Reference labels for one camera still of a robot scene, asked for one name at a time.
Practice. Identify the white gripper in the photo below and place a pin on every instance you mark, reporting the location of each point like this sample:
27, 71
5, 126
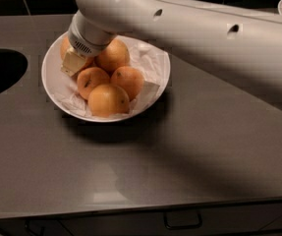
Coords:
83, 45

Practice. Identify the large orange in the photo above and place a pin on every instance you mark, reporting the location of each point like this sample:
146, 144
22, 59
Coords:
65, 45

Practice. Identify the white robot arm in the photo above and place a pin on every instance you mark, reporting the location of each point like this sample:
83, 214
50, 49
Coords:
240, 46

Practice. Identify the white ceramic bowl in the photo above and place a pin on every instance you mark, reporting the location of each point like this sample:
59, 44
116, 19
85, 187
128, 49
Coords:
58, 86

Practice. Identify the orange centre left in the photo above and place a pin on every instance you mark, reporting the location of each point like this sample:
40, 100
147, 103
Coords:
90, 78

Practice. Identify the orange top middle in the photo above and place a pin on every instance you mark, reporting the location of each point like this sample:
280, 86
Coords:
114, 56

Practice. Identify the orange front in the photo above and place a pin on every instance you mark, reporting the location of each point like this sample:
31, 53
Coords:
106, 100

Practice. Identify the orange centre right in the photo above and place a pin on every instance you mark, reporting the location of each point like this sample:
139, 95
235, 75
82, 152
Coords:
129, 79

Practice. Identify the dark round sink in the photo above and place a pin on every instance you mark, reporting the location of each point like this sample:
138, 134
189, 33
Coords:
13, 66

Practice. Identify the white crumpled paper liner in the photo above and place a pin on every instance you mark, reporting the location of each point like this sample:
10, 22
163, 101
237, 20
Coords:
147, 63

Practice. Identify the black drawer handle centre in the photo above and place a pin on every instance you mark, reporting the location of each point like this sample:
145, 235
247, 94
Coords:
182, 220

